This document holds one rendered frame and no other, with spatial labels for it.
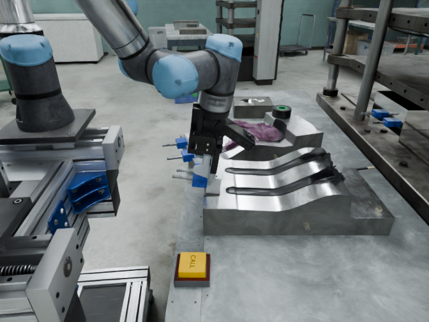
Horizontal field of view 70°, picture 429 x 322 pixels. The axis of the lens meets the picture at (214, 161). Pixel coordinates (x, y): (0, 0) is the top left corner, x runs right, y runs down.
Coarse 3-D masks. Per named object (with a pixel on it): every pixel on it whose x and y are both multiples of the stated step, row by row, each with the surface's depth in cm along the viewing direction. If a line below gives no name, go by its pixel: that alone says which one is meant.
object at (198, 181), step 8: (176, 176) 82; (184, 176) 82; (192, 176) 83; (200, 176) 82; (216, 176) 81; (192, 184) 82; (200, 184) 82; (216, 184) 81; (208, 192) 83; (216, 192) 83
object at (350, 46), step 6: (348, 30) 632; (354, 30) 632; (348, 36) 588; (354, 36) 588; (360, 36) 588; (366, 36) 588; (348, 42) 591; (354, 42) 592; (348, 48) 596; (354, 48) 596; (354, 54) 603
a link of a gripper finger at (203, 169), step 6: (204, 156) 75; (210, 156) 75; (204, 162) 76; (198, 168) 76; (204, 168) 76; (210, 168) 76; (198, 174) 77; (204, 174) 77; (210, 174) 76; (210, 180) 78
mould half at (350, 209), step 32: (224, 160) 100; (288, 160) 96; (224, 192) 84; (320, 192) 78; (352, 192) 90; (224, 224) 81; (256, 224) 81; (288, 224) 81; (320, 224) 81; (352, 224) 81; (384, 224) 81
